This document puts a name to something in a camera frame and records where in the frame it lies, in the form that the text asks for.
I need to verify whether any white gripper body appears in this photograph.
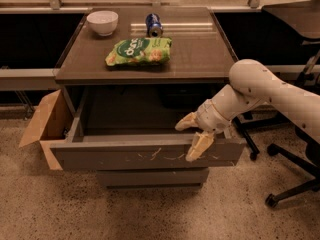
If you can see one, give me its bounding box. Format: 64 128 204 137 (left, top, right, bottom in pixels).
195 99 231 134

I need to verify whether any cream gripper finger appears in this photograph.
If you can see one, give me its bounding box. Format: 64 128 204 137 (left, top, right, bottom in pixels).
175 112 198 131
186 131 214 162

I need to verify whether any grey top drawer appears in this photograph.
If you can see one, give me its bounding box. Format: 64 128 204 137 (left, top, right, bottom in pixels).
51 85 246 171

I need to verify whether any grey drawer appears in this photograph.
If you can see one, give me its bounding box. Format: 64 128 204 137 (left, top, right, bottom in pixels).
51 85 246 171
97 168 209 188

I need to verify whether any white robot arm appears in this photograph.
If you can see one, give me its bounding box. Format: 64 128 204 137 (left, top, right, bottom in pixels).
175 59 320 162

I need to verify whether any dark grey drawer cabinet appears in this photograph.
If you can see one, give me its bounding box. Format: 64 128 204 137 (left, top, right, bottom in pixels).
54 6 238 190

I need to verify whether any grey bottom drawer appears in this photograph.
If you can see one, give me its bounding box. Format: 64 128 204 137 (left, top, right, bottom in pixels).
97 168 209 188

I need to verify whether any open cardboard box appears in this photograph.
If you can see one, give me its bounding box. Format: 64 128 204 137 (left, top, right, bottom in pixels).
19 90 73 170

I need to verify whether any green snack bag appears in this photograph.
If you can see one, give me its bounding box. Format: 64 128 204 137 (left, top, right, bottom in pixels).
105 37 172 66

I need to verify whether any blue soda can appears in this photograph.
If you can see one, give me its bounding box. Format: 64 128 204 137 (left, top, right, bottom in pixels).
145 13 163 37

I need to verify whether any white ceramic bowl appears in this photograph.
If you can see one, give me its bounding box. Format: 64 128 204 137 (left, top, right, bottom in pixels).
87 10 118 36

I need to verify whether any black office chair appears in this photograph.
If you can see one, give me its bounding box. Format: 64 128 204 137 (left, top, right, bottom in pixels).
261 0 320 208

